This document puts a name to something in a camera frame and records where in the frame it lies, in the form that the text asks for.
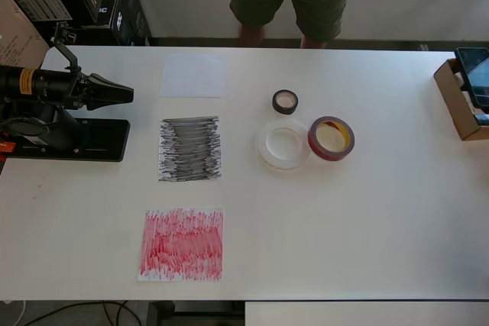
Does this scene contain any red tape roll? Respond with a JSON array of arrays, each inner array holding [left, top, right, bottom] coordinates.
[[307, 115, 356, 162]]

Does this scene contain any black scribbled paper sheet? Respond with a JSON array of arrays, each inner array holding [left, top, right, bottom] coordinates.
[[157, 115, 223, 183]]

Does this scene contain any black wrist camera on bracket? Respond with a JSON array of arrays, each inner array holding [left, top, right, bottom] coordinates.
[[49, 20, 83, 75]]

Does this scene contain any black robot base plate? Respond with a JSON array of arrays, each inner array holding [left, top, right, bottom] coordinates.
[[7, 118, 131, 163]]

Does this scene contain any small open cardboard box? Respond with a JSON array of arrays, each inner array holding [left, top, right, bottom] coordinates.
[[433, 58, 489, 142]]

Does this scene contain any orange clamp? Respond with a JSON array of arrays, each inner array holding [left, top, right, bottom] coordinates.
[[0, 119, 17, 154]]

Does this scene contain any black carton white print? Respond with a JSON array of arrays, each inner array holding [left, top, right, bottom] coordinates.
[[114, 0, 154, 47], [95, 0, 130, 41]]

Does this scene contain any red scribbled paper sheet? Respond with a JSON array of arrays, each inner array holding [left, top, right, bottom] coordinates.
[[137, 207, 225, 282]]

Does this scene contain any blank white paper sheet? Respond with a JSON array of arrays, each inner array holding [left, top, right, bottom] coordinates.
[[159, 53, 227, 98]]

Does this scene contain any black floor cable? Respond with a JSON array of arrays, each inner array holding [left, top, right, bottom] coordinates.
[[22, 300, 151, 326]]

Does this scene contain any black tape roll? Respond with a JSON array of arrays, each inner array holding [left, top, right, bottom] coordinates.
[[271, 89, 300, 116]]

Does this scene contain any white floor cable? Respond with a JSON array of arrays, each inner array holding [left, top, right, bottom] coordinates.
[[0, 299, 28, 323]]

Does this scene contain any black table leg frame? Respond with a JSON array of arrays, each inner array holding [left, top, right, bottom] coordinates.
[[147, 300, 245, 326]]

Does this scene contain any white board panel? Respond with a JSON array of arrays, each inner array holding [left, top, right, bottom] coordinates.
[[244, 301, 489, 326]]

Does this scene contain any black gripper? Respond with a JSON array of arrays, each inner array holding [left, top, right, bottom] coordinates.
[[36, 68, 135, 111]]

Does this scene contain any white tape roll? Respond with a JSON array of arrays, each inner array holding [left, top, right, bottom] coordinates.
[[254, 119, 311, 171]]

